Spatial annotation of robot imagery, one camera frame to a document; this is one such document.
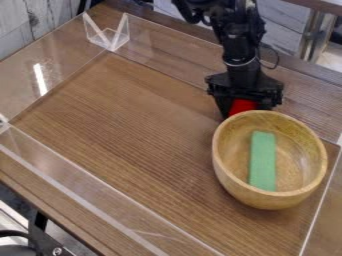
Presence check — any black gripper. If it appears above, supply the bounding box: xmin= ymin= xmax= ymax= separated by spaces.
xmin=206 ymin=61 xmax=283 ymax=118

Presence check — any red plush strawberry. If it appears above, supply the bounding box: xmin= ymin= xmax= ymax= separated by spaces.
xmin=228 ymin=99 xmax=258 ymax=116

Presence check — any wooden bowl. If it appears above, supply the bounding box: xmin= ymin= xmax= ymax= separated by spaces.
xmin=212 ymin=110 xmax=329 ymax=210

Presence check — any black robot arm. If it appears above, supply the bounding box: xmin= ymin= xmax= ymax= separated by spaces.
xmin=171 ymin=0 xmax=285 ymax=118

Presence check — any green rectangular block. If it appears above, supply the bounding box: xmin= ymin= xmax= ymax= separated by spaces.
xmin=249 ymin=131 xmax=277 ymax=192

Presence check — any metal stand in background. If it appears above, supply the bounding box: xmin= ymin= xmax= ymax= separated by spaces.
xmin=285 ymin=0 xmax=342 ymax=62

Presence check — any clear acrylic front barrier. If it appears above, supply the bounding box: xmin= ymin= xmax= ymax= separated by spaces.
xmin=0 ymin=115 xmax=224 ymax=256

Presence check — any clear acrylic corner bracket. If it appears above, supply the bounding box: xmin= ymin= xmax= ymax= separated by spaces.
xmin=82 ymin=13 xmax=130 ymax=52

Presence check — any black table leg mount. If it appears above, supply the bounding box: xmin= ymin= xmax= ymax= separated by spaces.
xmin=28 ymin=211 xmax=76 ymax=256

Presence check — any black cable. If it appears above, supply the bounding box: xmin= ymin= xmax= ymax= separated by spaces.
xmin=0 ymin=229 xmax=32 ymax=256

